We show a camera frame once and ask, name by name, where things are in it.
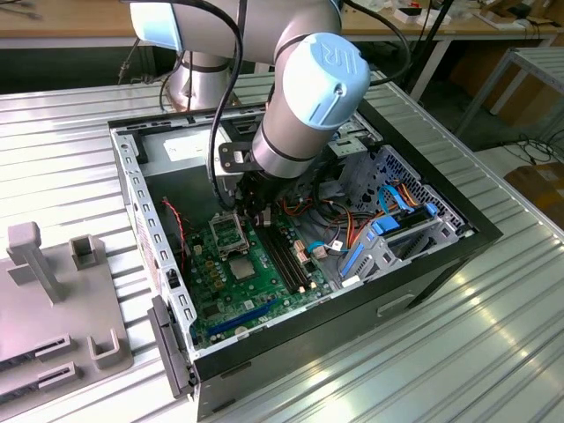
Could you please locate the metal locking lever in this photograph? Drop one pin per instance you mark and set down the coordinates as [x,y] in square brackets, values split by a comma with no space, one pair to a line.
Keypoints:
[243,233]

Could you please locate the silver CPU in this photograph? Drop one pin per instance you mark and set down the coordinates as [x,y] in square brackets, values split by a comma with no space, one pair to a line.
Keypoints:
[242,269]

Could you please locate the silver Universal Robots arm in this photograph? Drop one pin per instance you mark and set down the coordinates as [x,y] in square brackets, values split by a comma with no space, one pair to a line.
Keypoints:
[299,110]

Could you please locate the black RAM slot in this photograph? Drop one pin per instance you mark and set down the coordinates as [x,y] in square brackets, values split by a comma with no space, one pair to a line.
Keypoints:
[274,255]
[292,252]
[280,254]
[287,253]

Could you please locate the grey power supply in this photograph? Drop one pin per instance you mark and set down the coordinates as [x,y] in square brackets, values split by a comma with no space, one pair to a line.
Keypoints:
[185,198]

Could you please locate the grey optical drive bay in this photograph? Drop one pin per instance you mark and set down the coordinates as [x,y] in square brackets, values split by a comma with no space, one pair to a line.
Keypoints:
[348,147]

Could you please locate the black case fan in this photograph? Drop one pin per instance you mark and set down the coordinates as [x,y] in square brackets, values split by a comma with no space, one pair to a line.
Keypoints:
[174,255]

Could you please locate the green motherboard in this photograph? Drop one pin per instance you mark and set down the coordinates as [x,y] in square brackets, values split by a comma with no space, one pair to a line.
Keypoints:
[247,304]

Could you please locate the blue expansion slot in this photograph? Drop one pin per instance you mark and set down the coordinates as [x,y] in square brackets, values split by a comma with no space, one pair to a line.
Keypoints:
[242,319]

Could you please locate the hard disk in blue carrier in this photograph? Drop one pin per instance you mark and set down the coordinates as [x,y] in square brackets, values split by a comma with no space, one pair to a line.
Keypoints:
[385,224]

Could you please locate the black open PC case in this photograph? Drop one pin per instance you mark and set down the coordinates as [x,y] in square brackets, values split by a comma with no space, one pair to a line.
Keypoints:
[308,343]

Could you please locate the grey metal disk bay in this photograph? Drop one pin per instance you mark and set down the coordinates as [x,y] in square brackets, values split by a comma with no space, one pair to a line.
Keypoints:
[410,260]

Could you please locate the dark grey case latch bar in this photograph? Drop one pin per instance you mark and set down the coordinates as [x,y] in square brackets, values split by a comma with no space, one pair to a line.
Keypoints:
[169,348]

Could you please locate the small white box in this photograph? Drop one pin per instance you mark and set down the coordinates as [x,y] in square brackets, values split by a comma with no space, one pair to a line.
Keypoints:
[423,17]

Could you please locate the grey parts rack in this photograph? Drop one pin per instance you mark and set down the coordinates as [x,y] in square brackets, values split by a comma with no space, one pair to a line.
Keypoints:
[53,317]

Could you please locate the long wooden desk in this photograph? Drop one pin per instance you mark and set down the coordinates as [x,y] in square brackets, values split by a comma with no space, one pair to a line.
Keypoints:
[462,28]

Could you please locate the labelled brown cardboard box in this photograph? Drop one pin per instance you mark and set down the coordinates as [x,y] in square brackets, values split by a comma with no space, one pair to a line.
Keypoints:
[537,189]

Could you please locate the large brown cardboard box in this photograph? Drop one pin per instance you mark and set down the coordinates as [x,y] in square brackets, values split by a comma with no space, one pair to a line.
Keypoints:
[524,97]

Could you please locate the grey slatted side table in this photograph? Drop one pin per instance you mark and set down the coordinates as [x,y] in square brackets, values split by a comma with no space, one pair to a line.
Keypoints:
[542,61]

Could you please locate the white camera on black mount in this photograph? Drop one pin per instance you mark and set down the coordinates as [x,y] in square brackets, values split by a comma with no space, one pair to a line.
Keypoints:
[227,165]

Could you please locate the blue plastic rail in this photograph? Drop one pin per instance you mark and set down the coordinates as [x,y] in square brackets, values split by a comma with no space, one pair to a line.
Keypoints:
[352,262]

